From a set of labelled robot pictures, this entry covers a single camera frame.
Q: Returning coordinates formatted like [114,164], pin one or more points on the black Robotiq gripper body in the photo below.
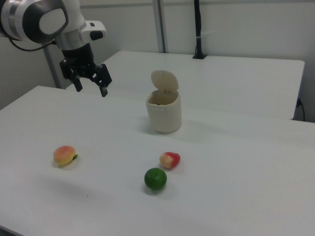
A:
[78,59]

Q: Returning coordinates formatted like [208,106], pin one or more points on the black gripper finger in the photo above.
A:
[103,78]
[73,78]

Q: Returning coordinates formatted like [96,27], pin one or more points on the cream garbage bin with lid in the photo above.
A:
[165,118]

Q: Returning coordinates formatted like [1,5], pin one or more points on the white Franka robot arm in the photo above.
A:
[73,14]

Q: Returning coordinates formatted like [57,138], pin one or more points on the orange yellow toy peach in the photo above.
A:
[62,156]

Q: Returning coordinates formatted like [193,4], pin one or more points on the red toy strawberry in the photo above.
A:
[169,159]

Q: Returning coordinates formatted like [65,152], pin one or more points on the black pole with base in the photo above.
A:
[198,24]

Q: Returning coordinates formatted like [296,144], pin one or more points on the green toy lime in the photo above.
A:
[155,179]

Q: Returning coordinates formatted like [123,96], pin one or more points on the grey metal wall post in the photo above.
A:
[160,24]

